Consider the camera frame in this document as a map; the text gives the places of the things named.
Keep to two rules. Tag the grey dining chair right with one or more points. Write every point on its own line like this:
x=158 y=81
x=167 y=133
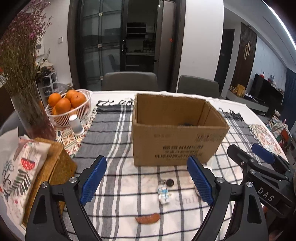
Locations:
x=198 y=86

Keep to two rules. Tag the dried flower bouquet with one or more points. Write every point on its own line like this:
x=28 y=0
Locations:
x=19 y=47

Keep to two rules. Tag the orange fruit right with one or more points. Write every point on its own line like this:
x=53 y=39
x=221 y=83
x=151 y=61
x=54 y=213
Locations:
x=77 y=99

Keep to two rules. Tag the woven wicker tissue box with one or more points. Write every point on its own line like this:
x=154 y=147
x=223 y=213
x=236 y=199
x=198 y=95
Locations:
x=57 y=169

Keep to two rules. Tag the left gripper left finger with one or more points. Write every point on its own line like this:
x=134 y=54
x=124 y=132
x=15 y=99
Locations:
x=45 y=220

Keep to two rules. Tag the black tv cabinet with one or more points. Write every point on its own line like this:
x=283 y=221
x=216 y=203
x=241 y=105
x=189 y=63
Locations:
x=264 y=90

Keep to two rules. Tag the plaid fringed tablecloth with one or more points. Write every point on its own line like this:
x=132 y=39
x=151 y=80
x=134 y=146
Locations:
x=127 y=191

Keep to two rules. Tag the orange fruit front left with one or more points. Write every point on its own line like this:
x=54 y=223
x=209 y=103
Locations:
x=63 y=106

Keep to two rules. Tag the dark glass sliding door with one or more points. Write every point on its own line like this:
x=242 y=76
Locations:
x=110 y=37

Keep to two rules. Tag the black coin button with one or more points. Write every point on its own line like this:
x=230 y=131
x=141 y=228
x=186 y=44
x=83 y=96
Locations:
x=169 y=182

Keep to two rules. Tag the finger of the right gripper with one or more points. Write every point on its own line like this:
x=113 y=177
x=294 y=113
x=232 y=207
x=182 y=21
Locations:
x=276 y=161
x=242 y=159

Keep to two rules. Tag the orange fruit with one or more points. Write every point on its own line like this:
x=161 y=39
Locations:
x=77 y=99
x=63 y=106
x=54 y=99

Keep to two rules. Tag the person's right hand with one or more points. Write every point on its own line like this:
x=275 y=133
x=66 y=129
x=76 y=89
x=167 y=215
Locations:
x=271 y=221

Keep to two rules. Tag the patterned floral placemat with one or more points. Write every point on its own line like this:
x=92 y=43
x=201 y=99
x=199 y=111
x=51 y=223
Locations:
x=264 y=138

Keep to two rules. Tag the brown leather key case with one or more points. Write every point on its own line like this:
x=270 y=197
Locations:
x=148 y=219

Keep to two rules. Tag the grey dining chair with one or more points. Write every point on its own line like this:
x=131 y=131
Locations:
x=129 y=80
x=198 y=86

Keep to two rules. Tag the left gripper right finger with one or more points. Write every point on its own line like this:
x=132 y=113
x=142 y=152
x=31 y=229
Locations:
x=247 y=220

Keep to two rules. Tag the orange fruit centre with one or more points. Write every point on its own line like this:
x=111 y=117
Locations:
x=54 y=99

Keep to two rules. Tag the white shoe rack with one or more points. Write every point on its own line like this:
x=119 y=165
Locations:
x=46 y=76

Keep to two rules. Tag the small white cylinder speaker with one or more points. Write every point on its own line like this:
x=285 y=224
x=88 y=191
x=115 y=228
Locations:
x=76 y=125

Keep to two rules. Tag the floral fabric tissue cover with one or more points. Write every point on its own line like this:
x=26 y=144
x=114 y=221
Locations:
x=19 y=174

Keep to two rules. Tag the brown cardboard box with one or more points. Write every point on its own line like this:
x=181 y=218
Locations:
x=167 y=130

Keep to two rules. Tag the grey dining chair left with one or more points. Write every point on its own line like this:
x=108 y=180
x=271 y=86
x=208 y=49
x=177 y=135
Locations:
x=129 y=80

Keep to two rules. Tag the glass flower vase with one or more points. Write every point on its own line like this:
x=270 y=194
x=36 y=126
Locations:
x=30 y=110

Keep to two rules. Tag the white fruit basket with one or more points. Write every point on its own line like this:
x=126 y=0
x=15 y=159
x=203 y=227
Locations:
x=62 y=120

